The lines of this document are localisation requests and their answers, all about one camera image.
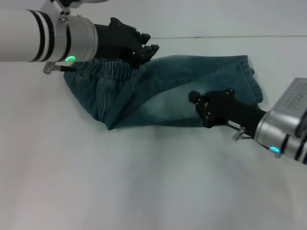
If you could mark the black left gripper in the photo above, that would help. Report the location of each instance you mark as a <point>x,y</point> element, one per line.
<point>115,40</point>

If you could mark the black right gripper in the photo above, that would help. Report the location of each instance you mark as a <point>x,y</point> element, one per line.
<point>232,110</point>

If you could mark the blue denim shorts with print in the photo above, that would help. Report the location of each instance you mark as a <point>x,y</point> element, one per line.
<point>156,91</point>

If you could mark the white and silver left arm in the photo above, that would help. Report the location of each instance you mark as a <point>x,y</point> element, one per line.
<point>24,36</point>

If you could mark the silver right arm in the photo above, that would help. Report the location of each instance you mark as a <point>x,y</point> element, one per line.
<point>275,134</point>

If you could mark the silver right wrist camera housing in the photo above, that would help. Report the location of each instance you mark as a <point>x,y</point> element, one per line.
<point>292,100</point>

